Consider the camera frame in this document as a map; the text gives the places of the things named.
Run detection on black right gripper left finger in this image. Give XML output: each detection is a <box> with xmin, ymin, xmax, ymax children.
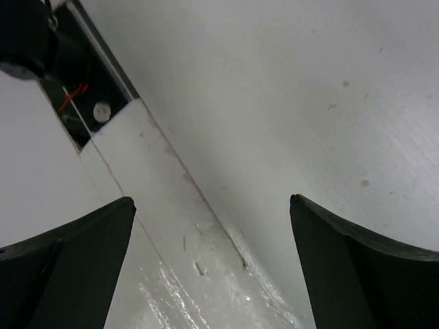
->
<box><xmin>1</xmin><ymin>197</ymin><xmax>136</xmax><ymax>328</ymax></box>

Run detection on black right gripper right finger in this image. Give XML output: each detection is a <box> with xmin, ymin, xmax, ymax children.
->
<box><xmin>289</xmin><ymin>195</ymin><xmax>438</xmax><ymax>328</ymax></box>

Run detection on silver bolt head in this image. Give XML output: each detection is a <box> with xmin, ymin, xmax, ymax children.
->
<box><xmin>93</xmin><ymin>101</ymin><xmax>112</xmax><ymax>123</ymax></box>

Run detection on red wire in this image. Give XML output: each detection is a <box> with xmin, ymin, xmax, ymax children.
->
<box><xmin>58</xmin><ymin>83</ymin><xmax>90</xmax><ymax>112</ymax></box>

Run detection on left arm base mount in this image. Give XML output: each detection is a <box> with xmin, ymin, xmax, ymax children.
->
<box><xmin>1</xmin><ymin>1</ymin><xmax>139</xmax><ymax>149</ymax></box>

